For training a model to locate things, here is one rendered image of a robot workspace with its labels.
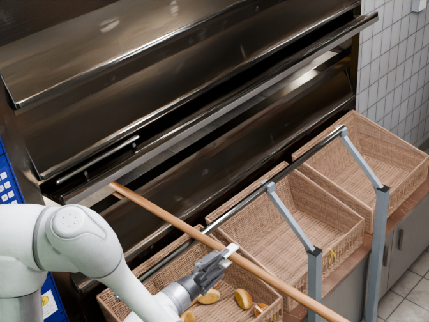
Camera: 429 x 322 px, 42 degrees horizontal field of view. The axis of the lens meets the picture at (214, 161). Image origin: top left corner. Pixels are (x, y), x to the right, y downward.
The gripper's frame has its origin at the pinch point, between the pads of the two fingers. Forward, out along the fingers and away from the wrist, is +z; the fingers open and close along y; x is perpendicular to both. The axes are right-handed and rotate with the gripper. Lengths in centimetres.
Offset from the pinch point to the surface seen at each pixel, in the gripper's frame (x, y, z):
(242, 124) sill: -53, 3, 64
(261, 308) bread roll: -10, 54, 24
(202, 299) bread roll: -34, 57, 13
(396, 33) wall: -52, 7, 195
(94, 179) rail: -38.8, -23.4, -18.6
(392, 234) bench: 2, 67, 108
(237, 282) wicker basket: -28, 56, 29
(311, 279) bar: 5, 38, 37
